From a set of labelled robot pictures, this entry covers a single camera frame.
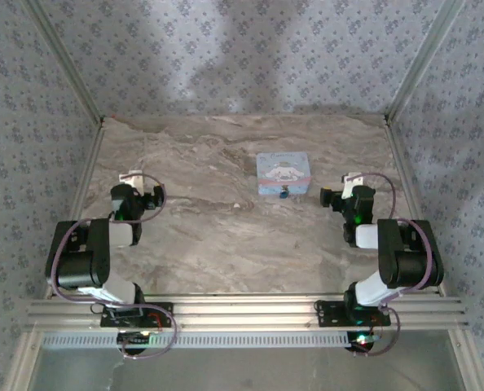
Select light blue cartoon tin box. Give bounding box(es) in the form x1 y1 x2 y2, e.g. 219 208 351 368
256 152 311 197

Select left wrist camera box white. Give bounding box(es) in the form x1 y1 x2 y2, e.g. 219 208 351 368
118 169 146 197

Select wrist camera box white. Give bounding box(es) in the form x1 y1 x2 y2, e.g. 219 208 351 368
118 169 146 197
341 171 366 200

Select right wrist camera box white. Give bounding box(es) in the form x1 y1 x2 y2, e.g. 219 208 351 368
341 171 366 200

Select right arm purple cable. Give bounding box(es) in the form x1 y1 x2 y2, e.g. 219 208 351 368
358 172 446 358

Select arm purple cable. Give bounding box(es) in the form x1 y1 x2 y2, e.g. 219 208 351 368
358 172 446 358
50 173 178 360

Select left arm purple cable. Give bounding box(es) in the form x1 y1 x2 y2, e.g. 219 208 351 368
50 173 178 360

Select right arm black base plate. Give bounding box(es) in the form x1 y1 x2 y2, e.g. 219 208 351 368
315 299 392 328

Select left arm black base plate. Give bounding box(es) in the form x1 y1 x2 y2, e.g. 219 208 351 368
99 301 174 329

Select long aluminium mounting rail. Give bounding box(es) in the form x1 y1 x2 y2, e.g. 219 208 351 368
27 295 469 332

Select aluminium frame post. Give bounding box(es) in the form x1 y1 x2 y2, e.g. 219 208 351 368
384 0 468 123
21 0 107 125

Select white slotted cable duct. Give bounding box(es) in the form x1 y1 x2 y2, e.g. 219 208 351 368
42 331 363 351

